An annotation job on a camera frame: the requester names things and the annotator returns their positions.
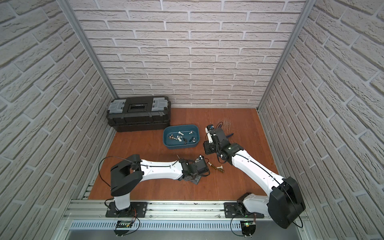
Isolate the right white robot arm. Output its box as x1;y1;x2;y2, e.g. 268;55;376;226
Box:
204;125;306;229

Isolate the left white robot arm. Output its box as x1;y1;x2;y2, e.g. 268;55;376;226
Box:
111;155;210;211

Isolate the teal plastic storage tray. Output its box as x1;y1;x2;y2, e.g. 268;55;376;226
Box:
163;125;200;150

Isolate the black plastic toolbox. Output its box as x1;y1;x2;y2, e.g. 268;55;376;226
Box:
107;96;171;133

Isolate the right circuit board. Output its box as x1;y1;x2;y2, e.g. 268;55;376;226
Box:
240;221;256;237

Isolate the circuit board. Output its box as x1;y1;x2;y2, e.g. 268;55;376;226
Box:
240;221;256;237
114;221;136;237

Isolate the left circuit board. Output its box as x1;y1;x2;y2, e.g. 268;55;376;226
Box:
114;221;136;237

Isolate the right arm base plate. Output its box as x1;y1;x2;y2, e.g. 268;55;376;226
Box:
224;202;265;219

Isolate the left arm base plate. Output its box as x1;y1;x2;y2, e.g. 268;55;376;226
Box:
106;202;148;218

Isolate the aluminium mounting rail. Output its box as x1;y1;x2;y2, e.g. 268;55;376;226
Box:
61;199;310;223

